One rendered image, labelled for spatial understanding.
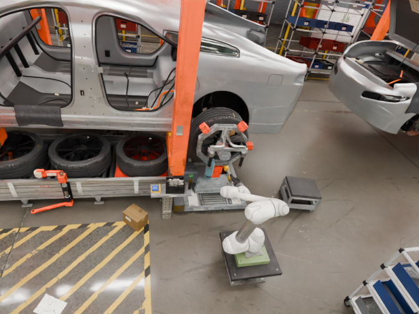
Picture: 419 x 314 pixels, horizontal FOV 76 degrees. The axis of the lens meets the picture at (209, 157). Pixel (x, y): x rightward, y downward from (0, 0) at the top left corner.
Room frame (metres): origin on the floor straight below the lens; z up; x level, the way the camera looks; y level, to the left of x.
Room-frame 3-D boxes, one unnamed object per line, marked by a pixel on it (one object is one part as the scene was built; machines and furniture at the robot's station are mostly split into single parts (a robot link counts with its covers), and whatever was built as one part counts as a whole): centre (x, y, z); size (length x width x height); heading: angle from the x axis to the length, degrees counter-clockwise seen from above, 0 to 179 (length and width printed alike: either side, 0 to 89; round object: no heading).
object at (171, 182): (2.00, 0.30, 0.51); 0.20 x 0.14 x 0.13; 104
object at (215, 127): (2.40, -0.11, 0.85); 0.54 x 0.07 x 0.54; 107
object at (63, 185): (1.84, 1.45, 0.30); 0.09 x 0.05 x 0.50; 107
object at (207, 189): (2.57, -0.08, 0.13); 0.50 x 0.36 x 0.10; 107
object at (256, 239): (1.52, -0.56, 0.52); 0.18 x 0.16 x 0.22; 116
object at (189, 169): (2.55, 0.23, 0.26); 0.42 x 0.18 x 0.35; 17
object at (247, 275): (1.53, -0.57, 0.15); 0.50 x 0.50 x 0.30; 18
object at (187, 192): (1.99, 0.34, 0.44); 0.43 x 0.17 x 0.03; 107
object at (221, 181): (2.57, -0.06, 0.32); 0.40 x 0.30 x 0.28; 107
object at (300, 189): (2.60, -1.25, 0.17); 0.43 x 0.36 x 0.34; 98
